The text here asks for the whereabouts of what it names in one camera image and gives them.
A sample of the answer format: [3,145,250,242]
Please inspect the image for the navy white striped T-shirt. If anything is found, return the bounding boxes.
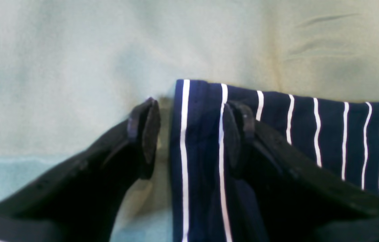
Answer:
[170,80,379,242]

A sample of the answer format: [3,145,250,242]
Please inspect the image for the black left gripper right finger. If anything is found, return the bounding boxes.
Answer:
[223,102,379,242]

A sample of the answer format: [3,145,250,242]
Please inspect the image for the light green table cloth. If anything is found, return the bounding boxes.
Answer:
[0,0,379,242]

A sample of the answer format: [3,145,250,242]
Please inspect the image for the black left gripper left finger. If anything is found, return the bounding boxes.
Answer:
[0,97,160,242]

